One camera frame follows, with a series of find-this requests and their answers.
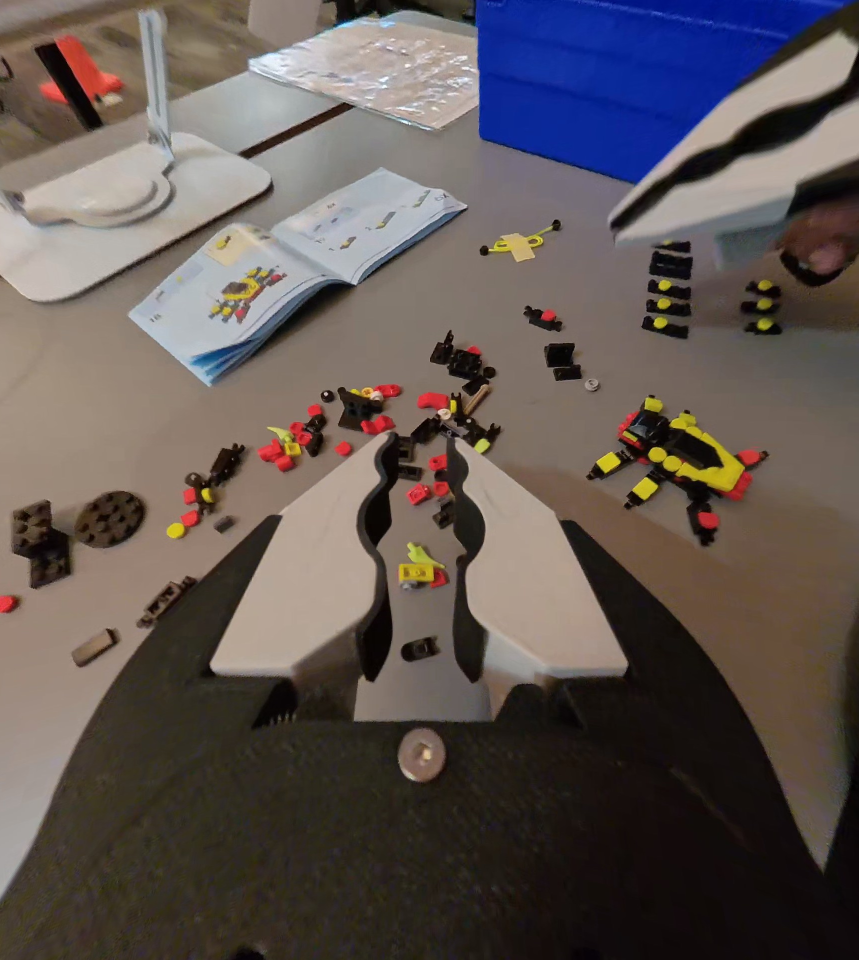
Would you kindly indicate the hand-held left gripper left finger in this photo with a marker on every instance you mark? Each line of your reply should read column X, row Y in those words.
column 294, row 592

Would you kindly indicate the red object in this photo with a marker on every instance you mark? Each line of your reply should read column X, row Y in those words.
column 77, row 75

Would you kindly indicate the lego instruction booklet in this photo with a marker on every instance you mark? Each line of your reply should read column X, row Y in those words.
column 369, row 217

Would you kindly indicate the red black lego clip piece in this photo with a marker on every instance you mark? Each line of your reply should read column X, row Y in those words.
column 542, row 317

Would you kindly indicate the person's right hand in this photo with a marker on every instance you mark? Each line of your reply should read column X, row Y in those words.
column 842, row 232

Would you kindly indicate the silver monitor stand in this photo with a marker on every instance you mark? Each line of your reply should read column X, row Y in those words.
column 137, row 225

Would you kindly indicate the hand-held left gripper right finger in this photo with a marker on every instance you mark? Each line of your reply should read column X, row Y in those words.
column 542, row 600

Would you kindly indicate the small red lego piece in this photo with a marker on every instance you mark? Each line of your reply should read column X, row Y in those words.
column 6, row 604

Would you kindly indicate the black round lego stand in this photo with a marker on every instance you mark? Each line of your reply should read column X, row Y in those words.
column 109, row 519

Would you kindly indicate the dark lego tile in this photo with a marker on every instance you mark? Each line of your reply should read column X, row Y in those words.
column 94, row 646

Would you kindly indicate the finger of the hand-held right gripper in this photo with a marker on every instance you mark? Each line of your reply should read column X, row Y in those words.
column 759, row 187
column 774, row 90

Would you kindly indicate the black table leg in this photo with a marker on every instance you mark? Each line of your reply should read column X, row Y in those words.
column 66, row 82

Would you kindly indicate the blue plastic bin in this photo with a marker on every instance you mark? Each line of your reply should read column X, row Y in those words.
column 587, row 90

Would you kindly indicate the yellow black red lego model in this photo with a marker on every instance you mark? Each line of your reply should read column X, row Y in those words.
column 692, row 457

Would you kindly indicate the yellow tape strip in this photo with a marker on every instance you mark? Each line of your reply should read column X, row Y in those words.
column 523, row 251

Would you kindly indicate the dark lego hinge plate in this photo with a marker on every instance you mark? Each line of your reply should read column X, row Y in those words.
column 167, row 600

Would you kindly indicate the small black yellow lego piece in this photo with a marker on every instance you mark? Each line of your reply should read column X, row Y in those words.
column 764, row 325
column 761, row 305

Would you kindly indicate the black lego bracket piece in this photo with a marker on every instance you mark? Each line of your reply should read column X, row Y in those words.
column 560, row 354
column 568, row 373

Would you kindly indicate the pile of lego pieces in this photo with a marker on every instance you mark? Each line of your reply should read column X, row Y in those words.
column 279, row 454

